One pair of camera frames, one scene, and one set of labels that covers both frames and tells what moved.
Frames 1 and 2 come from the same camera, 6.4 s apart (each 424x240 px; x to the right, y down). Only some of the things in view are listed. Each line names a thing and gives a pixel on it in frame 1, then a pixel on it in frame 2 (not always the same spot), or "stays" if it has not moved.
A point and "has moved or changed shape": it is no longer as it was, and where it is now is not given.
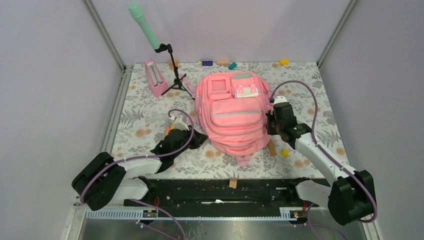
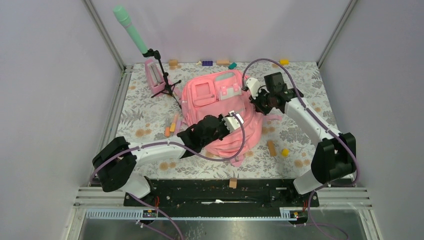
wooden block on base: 233,183 stays
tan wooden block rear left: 171,63 stays
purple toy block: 207,63 stays
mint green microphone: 137,13 to 121,15
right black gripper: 270,130 to 256,102
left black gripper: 197,139 to 227,131
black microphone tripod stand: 177,82 to 169,88
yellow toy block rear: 284,62 stays
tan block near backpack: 272,148 stays
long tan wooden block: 223,62 stays
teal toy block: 232,66 stays
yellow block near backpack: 285,152 stays
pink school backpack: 232,109 has moved or changed shape
